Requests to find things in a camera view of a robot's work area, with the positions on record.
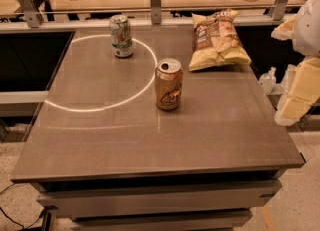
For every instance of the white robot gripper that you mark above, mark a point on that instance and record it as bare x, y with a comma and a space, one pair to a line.
308, 30

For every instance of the brown chip bag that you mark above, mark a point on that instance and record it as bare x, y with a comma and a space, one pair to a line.
216, 42

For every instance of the orange soda can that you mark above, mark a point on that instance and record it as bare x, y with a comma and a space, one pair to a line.
168, 84

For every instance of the green white soda can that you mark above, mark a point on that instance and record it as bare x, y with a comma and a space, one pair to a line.
121, 39

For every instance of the clear plastic bottle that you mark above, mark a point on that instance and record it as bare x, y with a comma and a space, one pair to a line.
268, 80

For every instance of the grey table drawer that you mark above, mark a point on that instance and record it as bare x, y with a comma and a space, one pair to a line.
160, 199

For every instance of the middle metal bracket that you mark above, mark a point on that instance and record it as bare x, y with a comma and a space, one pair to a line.
155, 8

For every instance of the left metal bracket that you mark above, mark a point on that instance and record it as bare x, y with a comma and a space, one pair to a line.
31, 13

